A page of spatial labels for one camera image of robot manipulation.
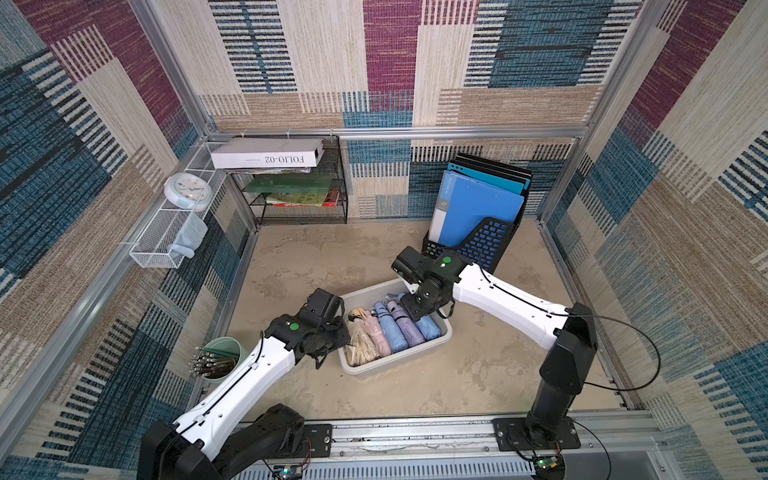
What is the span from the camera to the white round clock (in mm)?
736

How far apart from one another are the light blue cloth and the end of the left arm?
286mm

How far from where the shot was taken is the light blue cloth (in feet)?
2.16

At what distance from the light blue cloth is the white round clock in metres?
0.03
